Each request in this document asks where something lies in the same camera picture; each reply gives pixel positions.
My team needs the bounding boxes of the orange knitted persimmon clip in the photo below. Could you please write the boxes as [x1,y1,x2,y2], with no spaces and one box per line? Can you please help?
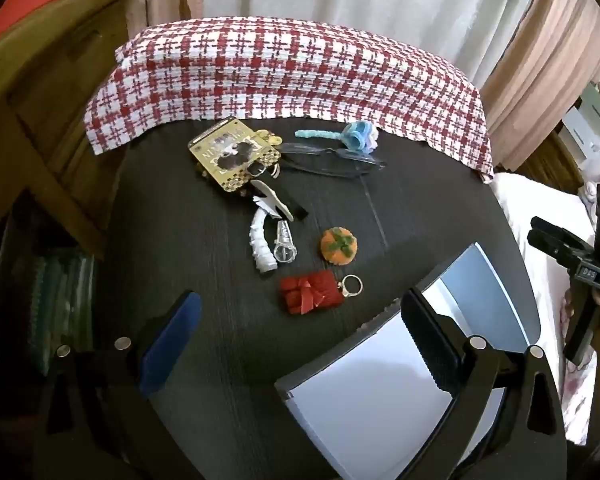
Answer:
[320,226,357,265]

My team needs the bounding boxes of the silver key ring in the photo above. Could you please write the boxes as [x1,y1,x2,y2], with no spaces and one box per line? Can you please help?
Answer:
[246,159,282,181]

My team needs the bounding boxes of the clear plastic hair clip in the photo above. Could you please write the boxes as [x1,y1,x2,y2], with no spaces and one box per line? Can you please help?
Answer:
[274,220,298,264]

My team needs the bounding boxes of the red bow hair clip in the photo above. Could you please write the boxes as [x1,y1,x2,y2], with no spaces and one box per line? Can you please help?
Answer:
[279,270,344,316]

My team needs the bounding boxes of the white cardboard box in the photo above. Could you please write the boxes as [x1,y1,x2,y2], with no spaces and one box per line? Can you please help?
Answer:
[562,82,600,158]

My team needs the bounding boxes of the red white checked cloth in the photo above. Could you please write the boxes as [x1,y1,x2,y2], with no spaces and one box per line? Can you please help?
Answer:
[83,17,495,183]

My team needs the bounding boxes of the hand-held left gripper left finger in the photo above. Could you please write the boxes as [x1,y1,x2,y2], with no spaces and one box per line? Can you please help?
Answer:
[32,290,203,480]

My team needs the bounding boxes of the white curtain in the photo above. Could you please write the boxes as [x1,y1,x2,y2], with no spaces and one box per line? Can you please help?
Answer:
[180,0,546,91]

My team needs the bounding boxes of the white ribbed hair clip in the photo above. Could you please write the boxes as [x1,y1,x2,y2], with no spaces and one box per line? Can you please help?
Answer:
[250,206,281,275]

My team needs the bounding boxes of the row of books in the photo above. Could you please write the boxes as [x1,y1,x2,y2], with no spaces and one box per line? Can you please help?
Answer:
[0,250,98,376]

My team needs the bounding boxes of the dark eyeglasses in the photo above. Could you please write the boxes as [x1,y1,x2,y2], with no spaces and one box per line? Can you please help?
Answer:
[279,141,387,178]

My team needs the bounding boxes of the white feather hair clip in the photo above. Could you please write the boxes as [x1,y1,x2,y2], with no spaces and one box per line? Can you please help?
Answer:
[251,179,295,223]

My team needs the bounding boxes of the gold checkered tin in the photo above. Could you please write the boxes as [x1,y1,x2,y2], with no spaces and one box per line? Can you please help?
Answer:
[188,117,281,193]

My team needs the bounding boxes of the blue fuzzy hair clip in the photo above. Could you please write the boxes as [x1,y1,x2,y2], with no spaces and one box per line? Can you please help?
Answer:
[295,121,381,153]

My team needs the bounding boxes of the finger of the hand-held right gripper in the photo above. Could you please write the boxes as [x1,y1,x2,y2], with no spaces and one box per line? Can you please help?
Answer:
[526,230,581,268]
[530,216,595,252]

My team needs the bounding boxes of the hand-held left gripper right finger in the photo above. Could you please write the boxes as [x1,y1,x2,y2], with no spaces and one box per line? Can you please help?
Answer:
[400,287,566,480]

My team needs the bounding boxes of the white storage box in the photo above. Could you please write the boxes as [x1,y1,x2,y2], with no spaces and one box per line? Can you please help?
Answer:
[275,242,543,480]

